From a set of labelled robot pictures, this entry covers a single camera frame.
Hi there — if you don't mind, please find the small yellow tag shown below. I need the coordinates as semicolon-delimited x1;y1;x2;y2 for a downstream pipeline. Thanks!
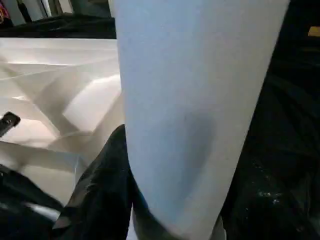
307;26;320;39

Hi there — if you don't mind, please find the white plastic table top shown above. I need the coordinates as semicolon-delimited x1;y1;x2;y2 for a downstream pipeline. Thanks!
0;37;127;211

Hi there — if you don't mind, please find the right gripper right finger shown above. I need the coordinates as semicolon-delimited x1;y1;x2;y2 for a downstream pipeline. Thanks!
220;150;301;240

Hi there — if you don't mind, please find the black plastic mat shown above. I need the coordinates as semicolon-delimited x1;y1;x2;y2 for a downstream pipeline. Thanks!
0;10;320;240

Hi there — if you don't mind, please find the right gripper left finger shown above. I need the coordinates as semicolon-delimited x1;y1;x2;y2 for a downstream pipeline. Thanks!
52;124;135;240

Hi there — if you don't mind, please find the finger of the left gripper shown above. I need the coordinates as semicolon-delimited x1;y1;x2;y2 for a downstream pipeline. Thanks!
0;112;22;138

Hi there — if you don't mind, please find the white plastic table leg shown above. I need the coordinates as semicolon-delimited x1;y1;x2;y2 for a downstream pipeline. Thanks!
108;0;292;240

